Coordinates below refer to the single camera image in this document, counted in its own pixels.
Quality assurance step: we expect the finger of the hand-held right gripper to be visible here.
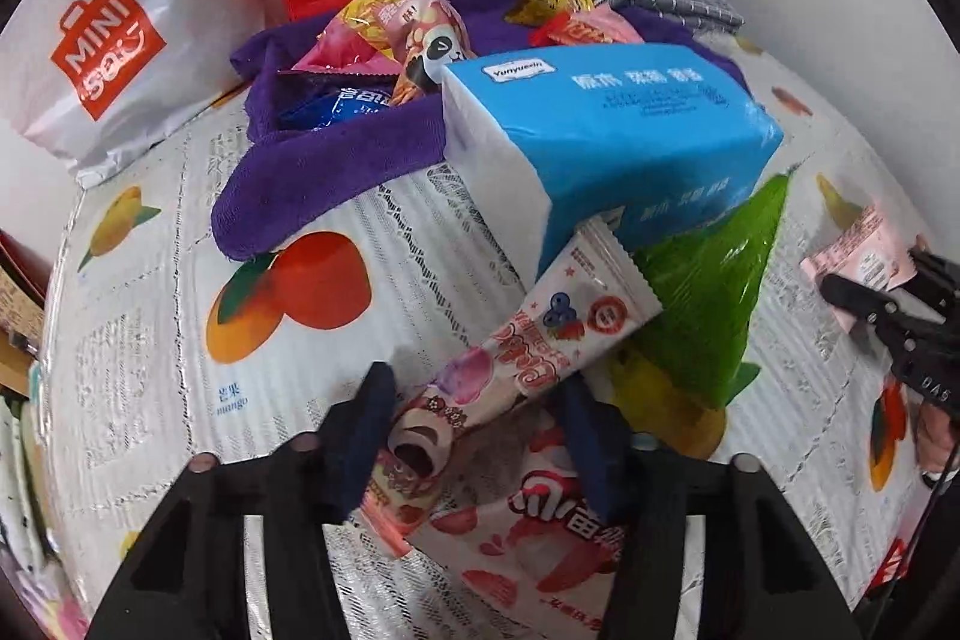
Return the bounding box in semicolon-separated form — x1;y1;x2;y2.
820;272;905;345
906;245;960;315

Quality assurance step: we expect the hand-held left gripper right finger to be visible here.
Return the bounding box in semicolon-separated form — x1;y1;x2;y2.
559;377;865;640

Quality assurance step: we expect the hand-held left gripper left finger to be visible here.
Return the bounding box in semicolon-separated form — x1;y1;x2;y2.
86;361;398;640

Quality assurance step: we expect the small pale pink snack packet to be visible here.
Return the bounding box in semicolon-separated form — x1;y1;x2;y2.
799;203;917;335

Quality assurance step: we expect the white berry print snack bar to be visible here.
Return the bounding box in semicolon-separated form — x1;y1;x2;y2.
360;216;665;536

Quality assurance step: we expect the pink and yellow snack packet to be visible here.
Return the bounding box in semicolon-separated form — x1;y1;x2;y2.
289;0;421;80

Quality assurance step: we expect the person's right hand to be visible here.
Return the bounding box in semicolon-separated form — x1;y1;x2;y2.
915;404;960;474

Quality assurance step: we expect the white strawberry print snack packet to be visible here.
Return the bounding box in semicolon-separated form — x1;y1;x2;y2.
409;407;646;640

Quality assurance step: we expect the green triangular packet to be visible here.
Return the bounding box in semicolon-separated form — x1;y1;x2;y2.
622;171;792;408

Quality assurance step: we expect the purple towel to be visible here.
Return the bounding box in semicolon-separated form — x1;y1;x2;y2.
210;0;751;262

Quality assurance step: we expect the blue tissue pack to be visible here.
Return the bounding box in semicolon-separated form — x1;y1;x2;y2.
441;42;785;281

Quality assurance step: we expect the blue snack packet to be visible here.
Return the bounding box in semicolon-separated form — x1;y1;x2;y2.
276;74;398;133

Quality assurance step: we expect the brown cardboard box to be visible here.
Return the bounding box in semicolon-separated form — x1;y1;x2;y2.
0;231;53;401

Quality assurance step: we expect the red snack packet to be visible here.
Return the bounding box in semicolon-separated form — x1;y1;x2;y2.
529;6;646;49

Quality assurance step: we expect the panda print snack packet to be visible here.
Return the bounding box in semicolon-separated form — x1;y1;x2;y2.
390;0;481;109

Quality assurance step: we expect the white plastic bag red logo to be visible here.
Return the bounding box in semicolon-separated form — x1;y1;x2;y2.
0;0;286;187

